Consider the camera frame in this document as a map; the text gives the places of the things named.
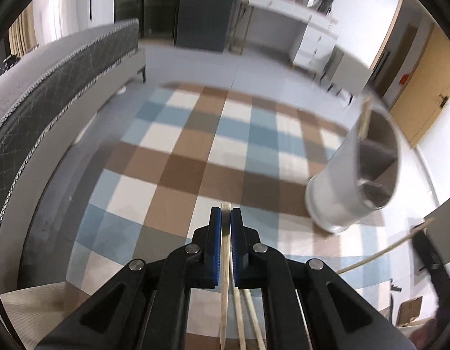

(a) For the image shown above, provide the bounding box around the white vanity desk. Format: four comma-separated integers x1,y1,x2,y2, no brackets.
230,0,339,78

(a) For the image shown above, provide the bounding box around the white utensil holder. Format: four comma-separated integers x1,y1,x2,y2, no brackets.
306,107,401,236

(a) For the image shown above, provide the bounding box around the dark glass cabinet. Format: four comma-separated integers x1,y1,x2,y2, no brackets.
114,0,182,40

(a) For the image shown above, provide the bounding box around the grey nightstand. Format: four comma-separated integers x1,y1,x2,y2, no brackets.
321,45,372,104

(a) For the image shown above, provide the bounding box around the dark wardrobe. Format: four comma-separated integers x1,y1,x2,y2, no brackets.
174,0,245,54

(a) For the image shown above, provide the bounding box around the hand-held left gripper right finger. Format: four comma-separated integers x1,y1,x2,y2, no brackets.
230,208,417,350

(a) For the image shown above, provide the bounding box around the light wooden chopstick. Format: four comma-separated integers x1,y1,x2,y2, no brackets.
358,97,373,141
243,290,267,350
218,203,232,350
337,217,436,275
234,288,247,350

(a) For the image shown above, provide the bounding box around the grey quilted bed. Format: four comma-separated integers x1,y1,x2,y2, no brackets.
0,18,147,292

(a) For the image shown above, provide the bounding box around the cardboard box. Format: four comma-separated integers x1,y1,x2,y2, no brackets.
395,296,425,328

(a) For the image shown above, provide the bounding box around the beige curtain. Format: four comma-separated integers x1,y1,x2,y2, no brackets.
8,7,41,58

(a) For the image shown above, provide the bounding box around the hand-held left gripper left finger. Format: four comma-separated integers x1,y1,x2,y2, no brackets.
36,207,223,350

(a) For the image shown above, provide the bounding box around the plaid rug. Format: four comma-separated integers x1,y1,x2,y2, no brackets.
65,82,406,350

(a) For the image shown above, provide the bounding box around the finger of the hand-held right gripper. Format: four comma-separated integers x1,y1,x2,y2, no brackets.
413,230,450,301

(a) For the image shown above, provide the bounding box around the beige woven seat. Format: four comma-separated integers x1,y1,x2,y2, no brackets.
0,281,92,350

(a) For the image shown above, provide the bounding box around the wooden door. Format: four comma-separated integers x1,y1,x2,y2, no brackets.
388,22,450,147

